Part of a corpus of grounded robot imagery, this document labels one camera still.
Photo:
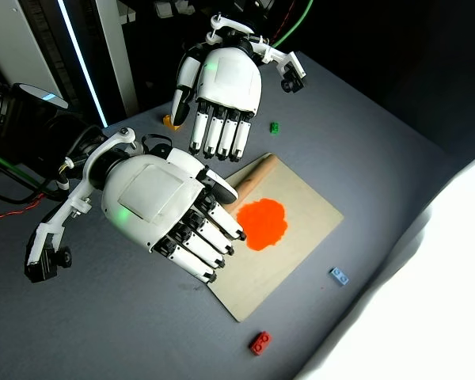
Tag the green toy brick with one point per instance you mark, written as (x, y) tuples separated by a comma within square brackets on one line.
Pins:
[(275, 128)]

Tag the yellow toy brick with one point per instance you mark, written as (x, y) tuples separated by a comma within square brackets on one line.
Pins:
[(167, 122)]

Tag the flat orange dough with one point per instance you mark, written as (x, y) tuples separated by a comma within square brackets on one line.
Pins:
[(263, 223)]

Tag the light wooden board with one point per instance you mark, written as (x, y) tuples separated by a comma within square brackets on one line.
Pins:
[(301, 245)]

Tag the white cabinet with light strip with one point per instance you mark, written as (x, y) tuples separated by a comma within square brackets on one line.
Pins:
[(20, 39)]

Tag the light blue toy brick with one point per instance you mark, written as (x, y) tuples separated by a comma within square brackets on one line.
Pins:
[(339, 276)]

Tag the red toy brick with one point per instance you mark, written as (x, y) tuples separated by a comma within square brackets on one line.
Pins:
[(260, 343)]

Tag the grey table cloth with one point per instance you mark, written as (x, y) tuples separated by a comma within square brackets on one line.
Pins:
[(103, 316)]

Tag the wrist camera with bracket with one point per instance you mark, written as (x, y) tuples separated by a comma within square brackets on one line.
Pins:
[(43, 265), (291, 75)]

